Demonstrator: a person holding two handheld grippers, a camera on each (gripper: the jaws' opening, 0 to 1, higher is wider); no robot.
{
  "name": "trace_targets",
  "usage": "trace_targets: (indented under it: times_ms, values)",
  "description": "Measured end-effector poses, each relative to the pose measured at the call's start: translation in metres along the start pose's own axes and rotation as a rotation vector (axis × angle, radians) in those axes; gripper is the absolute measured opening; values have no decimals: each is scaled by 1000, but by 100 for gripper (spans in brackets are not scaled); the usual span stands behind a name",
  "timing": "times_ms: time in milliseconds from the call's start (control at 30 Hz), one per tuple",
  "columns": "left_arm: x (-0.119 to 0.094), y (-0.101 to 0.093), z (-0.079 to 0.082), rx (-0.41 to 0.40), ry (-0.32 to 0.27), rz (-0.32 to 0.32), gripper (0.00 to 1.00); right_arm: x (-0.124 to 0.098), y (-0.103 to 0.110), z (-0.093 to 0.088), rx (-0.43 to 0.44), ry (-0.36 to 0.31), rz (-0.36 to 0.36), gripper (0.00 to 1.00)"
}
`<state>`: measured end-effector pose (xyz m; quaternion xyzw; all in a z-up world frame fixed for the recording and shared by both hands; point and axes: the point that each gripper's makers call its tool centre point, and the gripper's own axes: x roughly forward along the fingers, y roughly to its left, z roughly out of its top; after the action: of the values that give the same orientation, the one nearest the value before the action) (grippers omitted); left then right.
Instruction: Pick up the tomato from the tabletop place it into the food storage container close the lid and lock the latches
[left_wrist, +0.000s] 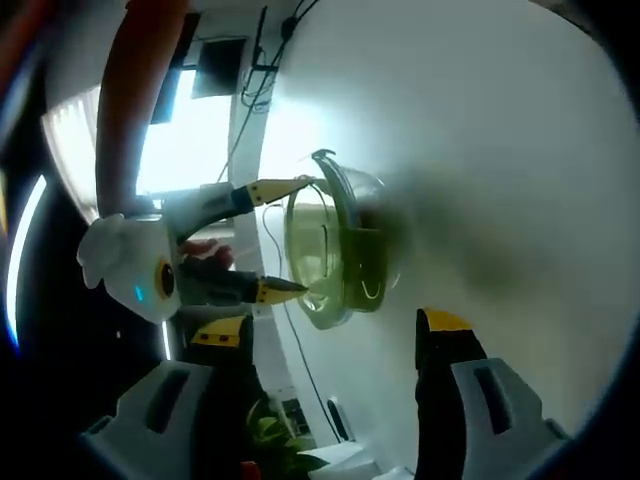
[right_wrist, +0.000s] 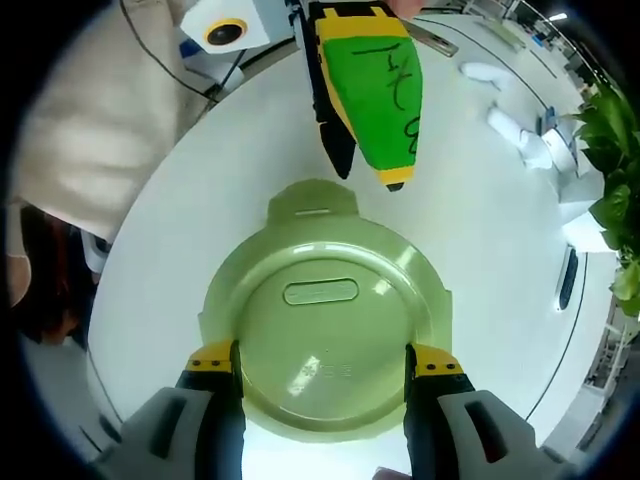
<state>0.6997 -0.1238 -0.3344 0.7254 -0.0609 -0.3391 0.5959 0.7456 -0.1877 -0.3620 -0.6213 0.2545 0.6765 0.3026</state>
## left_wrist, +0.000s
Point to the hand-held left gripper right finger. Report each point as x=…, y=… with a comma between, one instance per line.
x=465, y=430

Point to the dark remote control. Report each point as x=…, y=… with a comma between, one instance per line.
x=336, y=420

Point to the black monitor screen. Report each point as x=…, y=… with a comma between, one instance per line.
x=220, y=65

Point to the long ceiling light strip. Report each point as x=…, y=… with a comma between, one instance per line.
x=22, y=260

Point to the green potted plant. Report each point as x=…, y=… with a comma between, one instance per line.
x=280, y=440

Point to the glass food storage container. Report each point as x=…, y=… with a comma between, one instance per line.
x=370, y=185

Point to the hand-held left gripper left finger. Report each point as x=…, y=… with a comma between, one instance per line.
x=165, y=430

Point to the large window with blinds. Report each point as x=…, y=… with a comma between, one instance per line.
x=165, y=150

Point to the person's right hand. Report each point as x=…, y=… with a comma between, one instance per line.
x=210, y=255

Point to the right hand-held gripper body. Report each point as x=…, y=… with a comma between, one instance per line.
x=130, y=260

